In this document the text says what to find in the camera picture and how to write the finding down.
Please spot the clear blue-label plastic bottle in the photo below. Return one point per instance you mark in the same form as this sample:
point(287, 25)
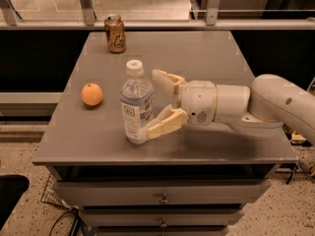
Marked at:
point(136, 97)

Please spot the metal window railing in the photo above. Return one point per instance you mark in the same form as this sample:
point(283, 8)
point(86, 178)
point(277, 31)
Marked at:
point(158, 14)

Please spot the black chair seat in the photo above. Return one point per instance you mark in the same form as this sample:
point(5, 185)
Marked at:
point(12, 188)

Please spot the wire mesh basket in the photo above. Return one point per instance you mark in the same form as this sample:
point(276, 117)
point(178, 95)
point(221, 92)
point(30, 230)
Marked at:
point(49, 197)

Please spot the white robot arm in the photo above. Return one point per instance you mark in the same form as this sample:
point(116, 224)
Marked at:
point(259, 110)

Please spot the grey drawer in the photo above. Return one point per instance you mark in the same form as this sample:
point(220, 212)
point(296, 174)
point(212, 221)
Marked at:
point(161, 217)
point(161, 193)

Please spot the middle grey drawer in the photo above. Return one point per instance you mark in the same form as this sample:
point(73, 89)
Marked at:
point(161, 217)

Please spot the orange soda can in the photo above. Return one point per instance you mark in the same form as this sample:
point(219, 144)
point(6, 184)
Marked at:
point(115, 34)

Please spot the top grey drawer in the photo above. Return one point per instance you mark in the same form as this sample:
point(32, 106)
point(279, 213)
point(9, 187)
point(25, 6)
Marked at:
point(161, 193)

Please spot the grey drawer cabinet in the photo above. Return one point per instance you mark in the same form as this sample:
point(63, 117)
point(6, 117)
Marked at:
point(87, 143)

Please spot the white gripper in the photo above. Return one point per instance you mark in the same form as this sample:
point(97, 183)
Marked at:
point(198, 99)

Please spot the orange fruit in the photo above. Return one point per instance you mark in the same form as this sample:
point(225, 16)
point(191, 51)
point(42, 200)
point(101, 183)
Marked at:
point(91, 94)

